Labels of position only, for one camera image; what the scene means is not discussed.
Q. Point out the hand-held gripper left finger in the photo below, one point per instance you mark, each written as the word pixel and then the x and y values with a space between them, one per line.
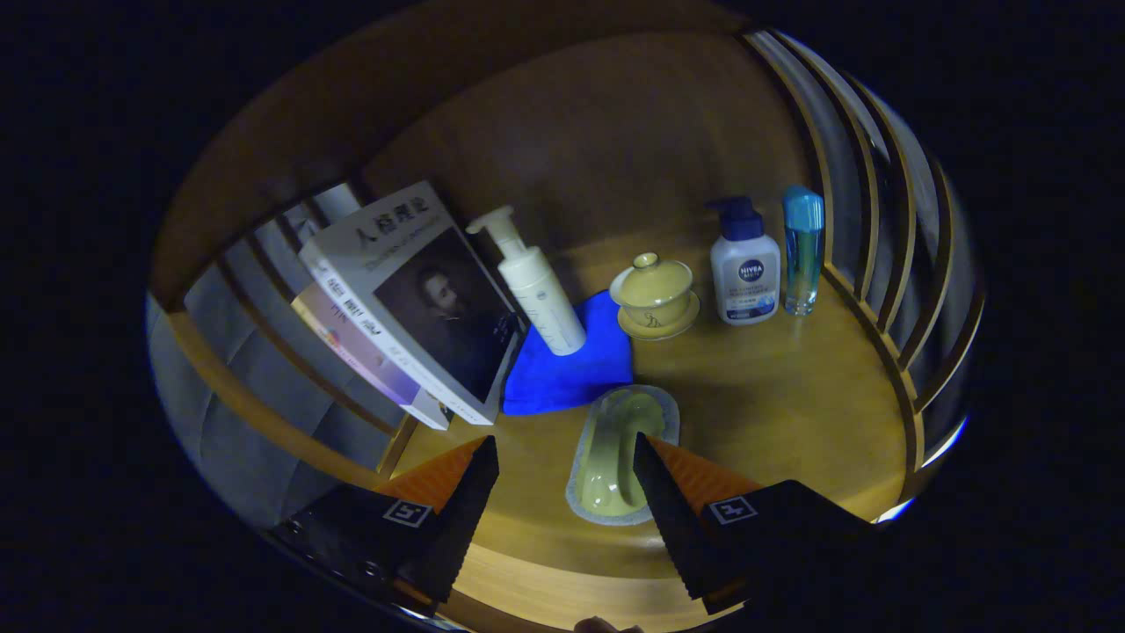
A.
pixel 461 519

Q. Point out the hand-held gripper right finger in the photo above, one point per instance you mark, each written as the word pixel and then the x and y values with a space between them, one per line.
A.
pixel 672 527

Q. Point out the green item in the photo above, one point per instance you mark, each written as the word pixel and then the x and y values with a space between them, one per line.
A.
pixel 606 466

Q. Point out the wooden countertop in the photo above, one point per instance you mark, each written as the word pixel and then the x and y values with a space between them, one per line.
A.
pixel 773 396

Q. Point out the wooden cabinet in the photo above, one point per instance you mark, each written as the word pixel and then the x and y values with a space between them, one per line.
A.
pixel 598 149

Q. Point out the blue folded cloth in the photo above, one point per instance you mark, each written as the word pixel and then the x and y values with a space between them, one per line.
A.
pixel 562 378

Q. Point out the purple book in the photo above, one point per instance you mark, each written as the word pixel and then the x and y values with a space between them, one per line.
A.
pixel 352 347

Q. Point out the yellow lidded teacup with saucer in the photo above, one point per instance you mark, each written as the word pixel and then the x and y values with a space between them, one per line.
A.
pixel 655 294

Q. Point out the white bottle with blue pump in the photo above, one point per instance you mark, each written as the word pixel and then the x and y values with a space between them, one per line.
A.
pixel 745 272

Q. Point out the white book with dark cover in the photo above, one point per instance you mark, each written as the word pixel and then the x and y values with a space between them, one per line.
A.
pixel 395 255

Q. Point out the clear blue bottle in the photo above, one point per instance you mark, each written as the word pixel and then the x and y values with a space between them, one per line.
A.
pixel 802 255

